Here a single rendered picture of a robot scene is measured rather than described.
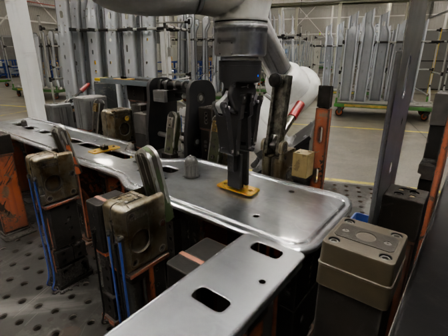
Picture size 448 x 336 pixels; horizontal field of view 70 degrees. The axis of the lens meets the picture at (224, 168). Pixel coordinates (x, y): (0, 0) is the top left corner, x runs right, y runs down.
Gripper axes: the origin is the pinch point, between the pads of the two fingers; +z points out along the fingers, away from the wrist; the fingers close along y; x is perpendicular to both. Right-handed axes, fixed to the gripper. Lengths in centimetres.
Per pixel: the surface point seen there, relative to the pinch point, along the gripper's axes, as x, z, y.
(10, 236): -75, 34, 20
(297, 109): 0.5, -8.5, -23.1
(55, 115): -102, 3, -13
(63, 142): -38.9, -1.9, 14.6
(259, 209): 7.8, 4.5, 4.5
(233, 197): 1.2, 4.5, 3.3
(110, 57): -417, -14, -251
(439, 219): 33.3, 1.5, -3.8
